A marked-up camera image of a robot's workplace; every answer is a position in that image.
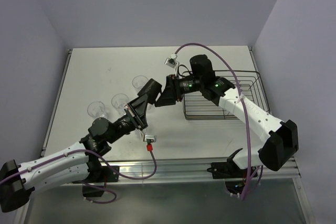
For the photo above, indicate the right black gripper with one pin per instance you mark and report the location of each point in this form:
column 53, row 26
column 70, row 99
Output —
column 172, row 85

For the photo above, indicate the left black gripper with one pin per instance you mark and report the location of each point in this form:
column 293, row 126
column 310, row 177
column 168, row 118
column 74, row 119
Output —
column 137, row 108

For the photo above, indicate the tall clear glass back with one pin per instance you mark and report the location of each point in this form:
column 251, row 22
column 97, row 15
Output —
column 139, row 82

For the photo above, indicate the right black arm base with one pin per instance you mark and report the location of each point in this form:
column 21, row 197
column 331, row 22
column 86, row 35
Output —
column 229, row 170

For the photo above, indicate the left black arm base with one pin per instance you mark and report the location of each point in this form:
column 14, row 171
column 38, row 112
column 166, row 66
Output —
column 104, row 175

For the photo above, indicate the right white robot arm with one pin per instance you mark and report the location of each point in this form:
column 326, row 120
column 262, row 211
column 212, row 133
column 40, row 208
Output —
column 279, row 139

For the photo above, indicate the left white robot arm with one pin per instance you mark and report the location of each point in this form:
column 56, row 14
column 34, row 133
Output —
column 80, row 162

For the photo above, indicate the clear glass middle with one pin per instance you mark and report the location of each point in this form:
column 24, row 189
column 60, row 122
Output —
column 119, row 101

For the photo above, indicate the clear glass left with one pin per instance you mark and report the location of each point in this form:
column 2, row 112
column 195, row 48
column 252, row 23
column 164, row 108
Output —
column 96, row 110

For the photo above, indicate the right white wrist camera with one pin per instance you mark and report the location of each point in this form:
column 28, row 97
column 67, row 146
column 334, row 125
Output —
column 171, row 61

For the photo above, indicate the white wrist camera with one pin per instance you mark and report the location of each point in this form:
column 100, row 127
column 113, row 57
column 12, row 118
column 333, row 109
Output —
column 171, row 61
column 148, row 139

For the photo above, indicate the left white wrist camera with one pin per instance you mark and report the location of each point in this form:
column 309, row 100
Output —
column 148, row 139

